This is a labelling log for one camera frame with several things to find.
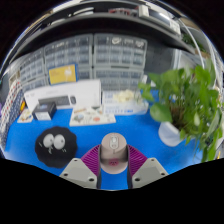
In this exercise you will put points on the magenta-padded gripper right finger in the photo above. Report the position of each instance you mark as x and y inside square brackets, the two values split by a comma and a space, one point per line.
[150, 171]

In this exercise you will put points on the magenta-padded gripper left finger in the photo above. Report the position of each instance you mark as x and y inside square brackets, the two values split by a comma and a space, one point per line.
[76, 171]

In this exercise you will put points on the pale pink computer mouse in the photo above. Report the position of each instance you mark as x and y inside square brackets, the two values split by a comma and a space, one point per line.
[114, 156]

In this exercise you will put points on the black fuzzy creature mouse pad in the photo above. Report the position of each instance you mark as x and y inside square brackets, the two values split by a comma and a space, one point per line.
[56, 156]

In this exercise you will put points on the large blue desk mat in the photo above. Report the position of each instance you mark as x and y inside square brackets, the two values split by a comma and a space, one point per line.
[140, 133]

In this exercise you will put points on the large cartoon sticker sheet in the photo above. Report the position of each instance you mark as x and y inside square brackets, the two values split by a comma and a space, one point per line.
[91, 117]

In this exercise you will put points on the white blue tissue box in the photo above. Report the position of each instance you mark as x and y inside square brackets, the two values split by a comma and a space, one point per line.
[126, 108]

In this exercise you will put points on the small black cardboard box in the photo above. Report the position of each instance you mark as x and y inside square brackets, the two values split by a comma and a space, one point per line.
[43, 110]

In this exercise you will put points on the small cartoon sticker sheet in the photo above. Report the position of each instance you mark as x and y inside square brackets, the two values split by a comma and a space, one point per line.
[25, 116]

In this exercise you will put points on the navy polka dot cloth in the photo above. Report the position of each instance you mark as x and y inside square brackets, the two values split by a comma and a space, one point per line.
[11, 123]

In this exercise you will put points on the white keyboard packaging box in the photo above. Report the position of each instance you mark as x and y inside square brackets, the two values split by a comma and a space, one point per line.
[83, 90]

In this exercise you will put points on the green plant in white pot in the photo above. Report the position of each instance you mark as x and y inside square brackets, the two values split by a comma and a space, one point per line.
[186, 96]

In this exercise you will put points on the yellow box with blue edge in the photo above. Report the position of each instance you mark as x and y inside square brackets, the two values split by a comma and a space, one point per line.
[62, 74]

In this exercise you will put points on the white polka dot cloth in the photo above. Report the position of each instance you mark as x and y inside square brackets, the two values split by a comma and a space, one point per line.
[11, 96]

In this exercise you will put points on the dark shelf unit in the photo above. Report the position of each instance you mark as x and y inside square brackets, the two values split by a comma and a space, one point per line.
[100, 23]

